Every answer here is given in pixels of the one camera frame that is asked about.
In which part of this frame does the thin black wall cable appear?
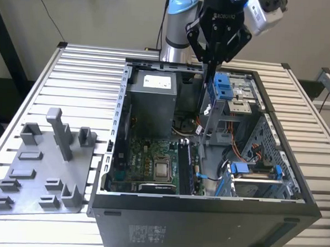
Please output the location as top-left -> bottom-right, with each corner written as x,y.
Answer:
28,0 -> 67,43

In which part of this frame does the silver drive cage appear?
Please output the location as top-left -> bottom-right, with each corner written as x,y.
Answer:
198,71 -> 268,149

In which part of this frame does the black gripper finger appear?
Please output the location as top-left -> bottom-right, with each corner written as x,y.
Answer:
182,18 -> 214,87
210,23 -> 253,89

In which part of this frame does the silver CPU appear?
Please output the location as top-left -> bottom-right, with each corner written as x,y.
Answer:
154,162 -> 171,180

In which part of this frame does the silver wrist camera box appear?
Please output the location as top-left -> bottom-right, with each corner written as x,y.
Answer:
241,0 -> 288,39

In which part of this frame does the green motherboard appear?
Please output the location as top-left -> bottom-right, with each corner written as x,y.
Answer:
106,109 -> 210,197

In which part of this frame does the orange wire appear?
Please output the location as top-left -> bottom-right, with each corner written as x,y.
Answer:
225,119 -> 243,164

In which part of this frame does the blue disk carrier with disk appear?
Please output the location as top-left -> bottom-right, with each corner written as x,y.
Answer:
216,161 -> 287,201

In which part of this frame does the blue tipped black wire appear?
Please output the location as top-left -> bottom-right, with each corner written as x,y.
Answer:
195,172 -> 227,184

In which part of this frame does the grey plastic parts rack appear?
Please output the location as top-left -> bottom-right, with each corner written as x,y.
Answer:
0,104 -> 106,219

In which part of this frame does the black open PC case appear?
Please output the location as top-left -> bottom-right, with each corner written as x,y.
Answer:
84,55 -> 330,247

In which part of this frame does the black graphics card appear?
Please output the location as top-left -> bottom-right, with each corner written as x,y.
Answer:
138,182 -> 178,196

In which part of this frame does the white wire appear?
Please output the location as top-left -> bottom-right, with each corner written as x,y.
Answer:
171,125 -> 196,136

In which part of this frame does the black chair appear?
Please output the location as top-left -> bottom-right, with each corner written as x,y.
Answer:
297,79 -> 326,103

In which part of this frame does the CPU socket metal frame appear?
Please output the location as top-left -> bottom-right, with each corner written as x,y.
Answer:
150,155 -> 175,185

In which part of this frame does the black furniture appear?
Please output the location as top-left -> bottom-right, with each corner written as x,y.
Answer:
0,0 -> 39,139

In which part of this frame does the grey power supply unit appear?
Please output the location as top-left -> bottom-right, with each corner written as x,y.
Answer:
124,69 -> 179,140

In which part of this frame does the perforated metal disk bay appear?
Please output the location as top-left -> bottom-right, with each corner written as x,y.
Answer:
238,112 -> 304,197

